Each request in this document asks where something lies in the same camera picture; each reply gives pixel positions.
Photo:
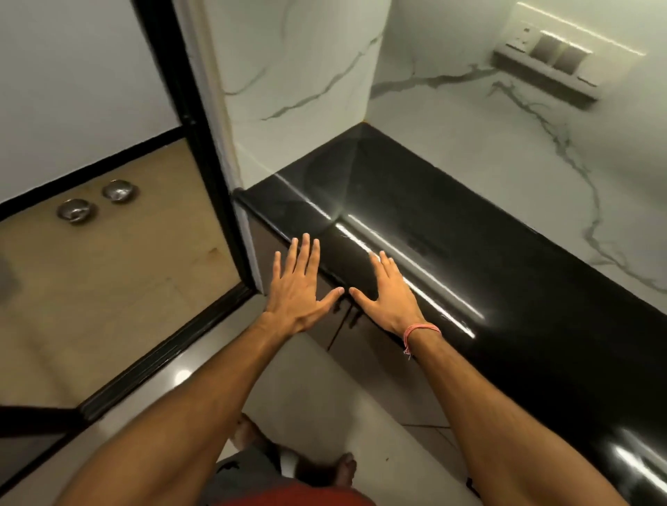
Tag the person's right hand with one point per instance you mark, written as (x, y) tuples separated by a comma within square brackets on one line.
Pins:
[(393, 307)]

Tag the person's left hand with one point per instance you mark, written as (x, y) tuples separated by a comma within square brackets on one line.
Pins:
[(294, 302)]

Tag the person's right thumb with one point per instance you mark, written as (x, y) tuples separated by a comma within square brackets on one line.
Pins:
[(361, 298)]

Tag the person's left little finger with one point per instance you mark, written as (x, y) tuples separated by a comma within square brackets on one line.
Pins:
[(276, 267)]

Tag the person's right middle finger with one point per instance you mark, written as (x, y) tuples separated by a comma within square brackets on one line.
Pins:
[(387, 266)]

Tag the person's left thumb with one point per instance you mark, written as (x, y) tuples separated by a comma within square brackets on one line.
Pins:
[(331, 298)]

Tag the person's left middle finger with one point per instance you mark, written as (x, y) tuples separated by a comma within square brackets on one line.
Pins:
[(301, 254)]

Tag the person's left forearm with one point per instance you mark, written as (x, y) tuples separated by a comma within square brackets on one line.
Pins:
[(182, 417)]

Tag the person's right forearm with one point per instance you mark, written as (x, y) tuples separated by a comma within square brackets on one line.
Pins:
[(500, 427)]

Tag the pink thread wristband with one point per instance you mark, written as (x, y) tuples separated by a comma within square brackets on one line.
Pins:
[(417, 329)]

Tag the person's left foot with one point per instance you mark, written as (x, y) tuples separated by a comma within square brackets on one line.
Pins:
[(249, 432)]

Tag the person's foot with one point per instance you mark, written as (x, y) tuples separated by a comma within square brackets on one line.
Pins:
[(341, 469), (249, 432)]

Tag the person's right foot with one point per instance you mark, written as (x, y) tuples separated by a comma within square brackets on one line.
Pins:
[(341, 469)]

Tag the small steel bowl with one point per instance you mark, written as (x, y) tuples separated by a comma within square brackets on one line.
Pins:
[(119, 191), (76, 210)]

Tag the grey shorts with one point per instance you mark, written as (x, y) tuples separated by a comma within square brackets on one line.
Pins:
[(245, 477)]

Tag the red shirt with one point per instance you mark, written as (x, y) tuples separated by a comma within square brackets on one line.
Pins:
[(299, 496)]

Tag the black door frame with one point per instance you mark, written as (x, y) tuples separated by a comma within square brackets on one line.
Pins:
[(193, 156)]

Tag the white wall switch panel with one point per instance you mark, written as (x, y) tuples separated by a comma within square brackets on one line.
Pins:
[(563, 52)]

